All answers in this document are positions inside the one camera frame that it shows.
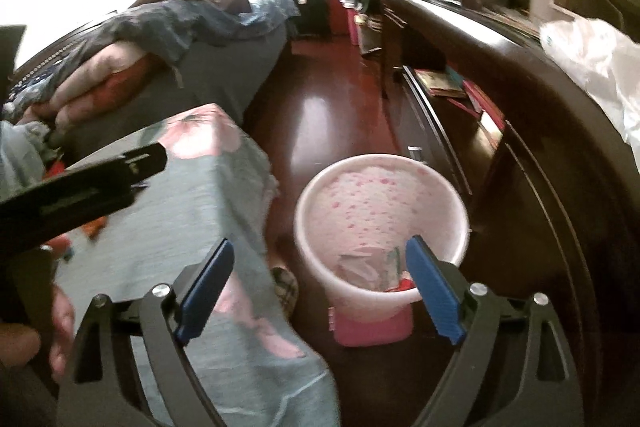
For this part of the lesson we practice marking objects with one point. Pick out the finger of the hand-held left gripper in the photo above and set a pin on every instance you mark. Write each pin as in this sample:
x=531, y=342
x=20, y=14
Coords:
x=140, y=162

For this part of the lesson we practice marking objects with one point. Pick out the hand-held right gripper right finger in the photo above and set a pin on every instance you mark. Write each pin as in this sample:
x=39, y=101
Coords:
x=435, y=292

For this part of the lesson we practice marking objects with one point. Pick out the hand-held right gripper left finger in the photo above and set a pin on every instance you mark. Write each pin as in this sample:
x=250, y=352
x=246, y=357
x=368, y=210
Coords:
x=205, y=292

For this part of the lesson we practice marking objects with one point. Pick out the orange wrapper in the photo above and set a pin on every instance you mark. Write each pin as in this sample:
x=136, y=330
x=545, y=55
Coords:
x=95, y=227

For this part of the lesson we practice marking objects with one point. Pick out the pink dotted waste bin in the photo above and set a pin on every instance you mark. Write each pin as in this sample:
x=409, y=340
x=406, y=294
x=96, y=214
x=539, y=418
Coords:
x=375, y=197

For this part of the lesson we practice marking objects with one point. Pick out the person's left hand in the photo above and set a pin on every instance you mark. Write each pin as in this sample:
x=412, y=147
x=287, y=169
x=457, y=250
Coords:
x=62, y=332

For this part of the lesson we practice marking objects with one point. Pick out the red wrapper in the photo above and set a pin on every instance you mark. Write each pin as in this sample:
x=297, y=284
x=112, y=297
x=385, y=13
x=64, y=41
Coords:
x=402, y=284

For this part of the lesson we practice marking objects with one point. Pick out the grey floral cloth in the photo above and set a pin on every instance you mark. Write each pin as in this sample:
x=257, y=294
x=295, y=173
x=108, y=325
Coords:
x=200, y=207

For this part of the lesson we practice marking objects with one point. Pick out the crumpled white paper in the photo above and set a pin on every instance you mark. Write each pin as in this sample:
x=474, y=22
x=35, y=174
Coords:
x=360, y=269

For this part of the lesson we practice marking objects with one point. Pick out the plaid slipper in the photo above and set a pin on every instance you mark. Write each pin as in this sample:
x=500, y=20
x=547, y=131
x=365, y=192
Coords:
x=285, y=292

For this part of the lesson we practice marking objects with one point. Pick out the red folded blanket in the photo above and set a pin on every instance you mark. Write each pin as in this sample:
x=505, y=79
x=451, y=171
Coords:
x=130, y=79

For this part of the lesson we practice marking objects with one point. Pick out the pink folded blanket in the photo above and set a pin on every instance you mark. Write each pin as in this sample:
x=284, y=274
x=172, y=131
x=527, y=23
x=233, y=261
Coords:
x=100, y=67

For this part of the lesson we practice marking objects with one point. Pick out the dark blue dotted pillow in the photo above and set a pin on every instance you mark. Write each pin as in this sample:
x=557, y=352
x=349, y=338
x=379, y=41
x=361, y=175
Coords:
x=30, y=82

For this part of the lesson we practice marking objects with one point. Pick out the blue floral quilt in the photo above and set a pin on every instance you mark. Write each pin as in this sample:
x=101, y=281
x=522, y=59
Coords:
x=165, y=22

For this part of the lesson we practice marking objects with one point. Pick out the dark wooden cabinet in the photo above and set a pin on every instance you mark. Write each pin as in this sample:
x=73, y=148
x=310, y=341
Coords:
x=550, y=147

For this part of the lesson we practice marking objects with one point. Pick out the stack of books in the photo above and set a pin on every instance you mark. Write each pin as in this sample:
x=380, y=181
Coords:
x=450, y=87

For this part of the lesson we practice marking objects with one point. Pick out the red box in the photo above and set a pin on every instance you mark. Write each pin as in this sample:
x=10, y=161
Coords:
x=340, y=19

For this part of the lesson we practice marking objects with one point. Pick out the white plastic bag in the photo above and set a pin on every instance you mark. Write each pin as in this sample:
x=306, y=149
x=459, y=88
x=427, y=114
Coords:
x=595, y=57

